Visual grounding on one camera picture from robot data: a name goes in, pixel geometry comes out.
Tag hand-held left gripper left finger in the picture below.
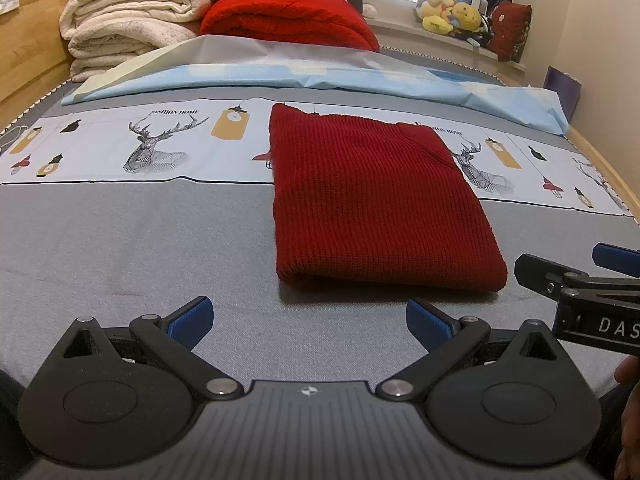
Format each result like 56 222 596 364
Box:
37 296 246 402

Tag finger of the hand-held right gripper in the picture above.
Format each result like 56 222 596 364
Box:
515 253 590 306
592 242 640 278

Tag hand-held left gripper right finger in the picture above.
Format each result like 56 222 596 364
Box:
375 297 573 402

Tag dark red knitted sweater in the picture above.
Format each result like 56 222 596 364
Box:
269 102 508 293

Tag person's right hand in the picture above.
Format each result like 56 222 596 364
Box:
615 355 640 453

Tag grey printed bed sheet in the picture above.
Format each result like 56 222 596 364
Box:
0 77 640 396

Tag dark red cushion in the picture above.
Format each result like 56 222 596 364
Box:
487 1 532 62

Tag black white plush toy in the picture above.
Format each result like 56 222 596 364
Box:
462 16 497 50

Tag white window sill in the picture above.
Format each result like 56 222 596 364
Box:
370 10 527 75

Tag yellow bear plush toy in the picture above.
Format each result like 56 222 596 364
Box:
447 2 484 32

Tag light blue duvet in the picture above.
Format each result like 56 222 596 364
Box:
61 35 571 136

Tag pale yellow plush toy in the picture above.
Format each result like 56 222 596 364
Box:
416 0 457 37

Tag cream folded blanket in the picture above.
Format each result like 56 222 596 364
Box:
60 0 213 83

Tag bright red folded blanket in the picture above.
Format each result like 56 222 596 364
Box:
200 0 381 53

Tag white cable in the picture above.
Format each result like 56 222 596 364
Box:
0 124 29 156

